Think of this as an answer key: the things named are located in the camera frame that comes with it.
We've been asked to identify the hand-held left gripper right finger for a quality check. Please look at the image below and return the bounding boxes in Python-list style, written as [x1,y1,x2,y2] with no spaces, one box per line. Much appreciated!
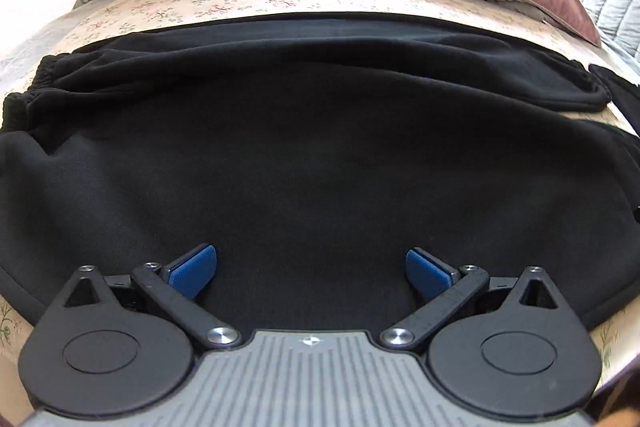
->
[380,248,561,350]

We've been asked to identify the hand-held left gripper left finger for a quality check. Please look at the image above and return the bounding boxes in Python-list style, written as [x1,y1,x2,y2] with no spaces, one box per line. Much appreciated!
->
[62,244,241,350]

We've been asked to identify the black pants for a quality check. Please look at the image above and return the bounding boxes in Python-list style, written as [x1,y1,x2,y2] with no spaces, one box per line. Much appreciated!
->
[0,14,640,333]

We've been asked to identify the small black garment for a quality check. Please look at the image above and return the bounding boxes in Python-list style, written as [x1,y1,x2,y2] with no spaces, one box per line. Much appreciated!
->
[589,63,640,135]

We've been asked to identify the light blue mattress pad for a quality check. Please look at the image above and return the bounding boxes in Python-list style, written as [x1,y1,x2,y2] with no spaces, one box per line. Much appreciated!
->
[0,29,51,95]

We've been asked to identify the floral bed sheet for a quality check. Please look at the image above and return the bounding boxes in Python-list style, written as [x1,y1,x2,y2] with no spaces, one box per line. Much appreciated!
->
[0,0,640,388]

